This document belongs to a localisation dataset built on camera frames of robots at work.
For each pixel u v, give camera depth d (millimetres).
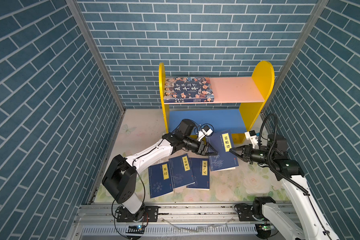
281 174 478
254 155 624
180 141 613
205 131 705
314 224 398
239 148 666
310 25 769
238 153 655
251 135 667
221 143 719
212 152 674
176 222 726
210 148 678
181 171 872
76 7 707
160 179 834
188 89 707
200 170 873
